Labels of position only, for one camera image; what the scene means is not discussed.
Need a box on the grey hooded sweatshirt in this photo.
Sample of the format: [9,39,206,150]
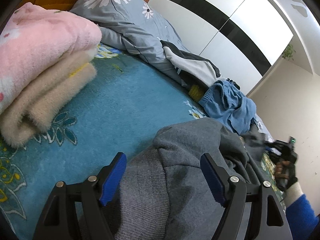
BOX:
[103,118,266,239]

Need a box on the right hand in fingerless glove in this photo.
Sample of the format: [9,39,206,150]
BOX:
[274,160,298,192]

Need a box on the blue garment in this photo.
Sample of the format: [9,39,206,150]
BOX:
[199,80,257,135]

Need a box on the green potted plant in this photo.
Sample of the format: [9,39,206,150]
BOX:
[281,43,296,61]

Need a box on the olive yellow garment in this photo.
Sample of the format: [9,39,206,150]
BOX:
[188,85,206,102]

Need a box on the teal floral bed blanket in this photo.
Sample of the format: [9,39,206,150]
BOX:
[1,53,273,239]

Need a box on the black and white jacket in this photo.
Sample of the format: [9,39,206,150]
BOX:
[161,40,223,89]

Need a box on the white wardrobe with black stripe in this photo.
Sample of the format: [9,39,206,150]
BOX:
[149,0,293,94]

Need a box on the pink and beige folded blanket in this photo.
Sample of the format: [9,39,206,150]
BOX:
[1,3,101,148]

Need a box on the grey daisy print duvet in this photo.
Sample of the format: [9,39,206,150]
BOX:
[71,0,186,86]

